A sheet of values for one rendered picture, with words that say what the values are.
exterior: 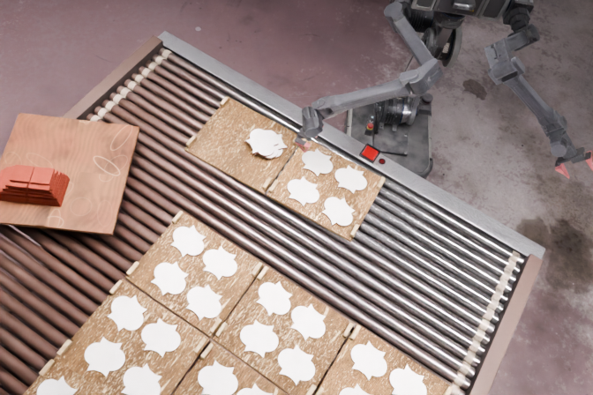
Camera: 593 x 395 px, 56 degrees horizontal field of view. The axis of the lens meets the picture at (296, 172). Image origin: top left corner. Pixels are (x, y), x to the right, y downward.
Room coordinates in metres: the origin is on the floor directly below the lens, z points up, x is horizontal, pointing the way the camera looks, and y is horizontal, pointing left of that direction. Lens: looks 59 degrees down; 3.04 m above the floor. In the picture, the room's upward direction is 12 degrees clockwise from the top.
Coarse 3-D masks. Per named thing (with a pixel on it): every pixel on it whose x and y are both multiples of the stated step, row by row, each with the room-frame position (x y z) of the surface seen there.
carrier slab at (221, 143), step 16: (224, 112) 1.51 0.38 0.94; (240, 112) 1.53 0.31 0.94; (256, 112) 1.55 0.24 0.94; (208, 128) 1.41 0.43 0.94; (224, 128) 1.42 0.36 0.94; (240, 128) 1.44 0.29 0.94; (256, 128) 1.46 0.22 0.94; (272, 128) 1.48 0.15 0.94; (208, 144) 1.32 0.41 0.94; (224, 144) 1.34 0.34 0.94; (240, 144) 1.36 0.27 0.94; (288, 144) 1.41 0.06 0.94; (208, 160) 1.24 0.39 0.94; (224, 160) 1.25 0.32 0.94; (240, 160) 1.27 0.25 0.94; (256, 160) 1.29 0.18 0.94; (272, 160) 1.30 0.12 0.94; (240, 176) 1.19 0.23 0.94; (256, 176) 1.21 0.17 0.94; (272, 176) 1.22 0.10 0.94
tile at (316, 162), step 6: (318, 150) 1.40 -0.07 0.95; (306, 156) 1.36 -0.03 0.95; (312, 156) 1.36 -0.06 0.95; (318, 156) 1.37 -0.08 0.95; (324, 156) 1.38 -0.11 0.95; (330, 156) 1.38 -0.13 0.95; (306, 162) 1.33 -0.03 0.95; (312, 162) 1.33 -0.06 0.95; (318, 162) 1.34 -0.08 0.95; (324, 162) 1.34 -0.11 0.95; (330, 162) 1.35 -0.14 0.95; (306, 168) 1.29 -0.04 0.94; (312, 168) 1.30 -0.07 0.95; (318, 168) 1.31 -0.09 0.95; (324, 168) 1.31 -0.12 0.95; (330, 168) 1.32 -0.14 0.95; (318, 174) 1.28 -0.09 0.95; (324, 174) 1.29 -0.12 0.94
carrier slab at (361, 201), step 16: (336, 160) 1.37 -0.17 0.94; (288, 176) 1.24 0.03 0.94; (304, 176) 1.26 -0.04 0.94; (320, 176) 1.27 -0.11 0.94; (368, 176) 1.33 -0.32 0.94; (288, 192) 1.16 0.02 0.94; (320, 192) 1.20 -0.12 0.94; (336, 192) 1.21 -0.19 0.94; (368, 192) 1.24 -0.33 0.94; (304, 208) 1.10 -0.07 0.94; (320, 208) 1.12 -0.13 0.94; (352, 208) 1.15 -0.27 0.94; (368, 208) 1.17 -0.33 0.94; (320, 224) 1.05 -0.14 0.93; (336, 224) 1.06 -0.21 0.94; (352, 224) 1.08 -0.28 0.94
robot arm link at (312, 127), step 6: (312, 102) 1.40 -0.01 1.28; (318, 102) 1.39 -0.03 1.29; (324, 102) 1.39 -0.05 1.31; (312, 108) 1.37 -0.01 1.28; (318, 114) 1.36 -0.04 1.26; (306, 120) 1.32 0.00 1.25; (312, 120) 1.33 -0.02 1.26; (318, 120) 1.32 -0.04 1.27; (306, 126) 1.29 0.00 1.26; (312, 126) 1.29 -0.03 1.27; (318, 126) 1.29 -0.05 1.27; (306, 132) 1.27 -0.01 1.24; (312, 132) 1.28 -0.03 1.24; (318, 132) 1.29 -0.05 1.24
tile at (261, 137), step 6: (252, 132) 1.40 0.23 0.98; (258, 132) 1.41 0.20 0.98; (264, 132) 1.41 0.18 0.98; (270, 132) 1.42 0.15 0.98; (252, 138) 1.37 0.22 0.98; (258, 138) 1.37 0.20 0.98; (264, 138) 1.38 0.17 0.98; (270, 138) 1.39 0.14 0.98; (252, 144) 1.34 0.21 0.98; (258, 144) 1.35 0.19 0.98; (264, 144) 1.35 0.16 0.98; (270, 144) 1.36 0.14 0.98; (276, 144) 1.37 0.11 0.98; (252, 150) 1.31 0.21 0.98; (258, 150) 1.32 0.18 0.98; (264, 150) 1.32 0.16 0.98; (270, 150) 1.33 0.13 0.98; (264, 156) 1.30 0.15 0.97
